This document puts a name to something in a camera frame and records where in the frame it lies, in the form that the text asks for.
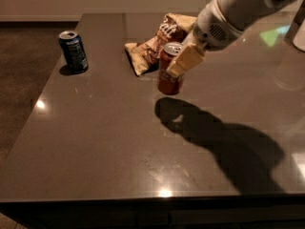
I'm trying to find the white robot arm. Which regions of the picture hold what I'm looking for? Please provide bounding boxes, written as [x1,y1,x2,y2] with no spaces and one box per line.
[167,0,296,77]

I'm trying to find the red coke can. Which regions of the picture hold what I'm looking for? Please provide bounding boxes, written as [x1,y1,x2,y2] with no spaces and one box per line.
[157,42,183,95]

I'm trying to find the green and white snack bag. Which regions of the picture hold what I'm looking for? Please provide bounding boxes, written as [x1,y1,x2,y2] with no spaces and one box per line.
[259,25,290,48]

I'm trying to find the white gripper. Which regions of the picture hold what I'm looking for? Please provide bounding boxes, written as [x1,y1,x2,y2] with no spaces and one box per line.
[166,0,243,77]

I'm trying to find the brown chip bag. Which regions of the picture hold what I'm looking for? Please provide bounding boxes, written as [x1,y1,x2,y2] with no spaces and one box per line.
[125,13,196,76]

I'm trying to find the blue pepsi can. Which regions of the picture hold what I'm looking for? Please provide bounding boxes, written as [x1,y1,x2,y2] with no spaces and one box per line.
[59,31,89,73]

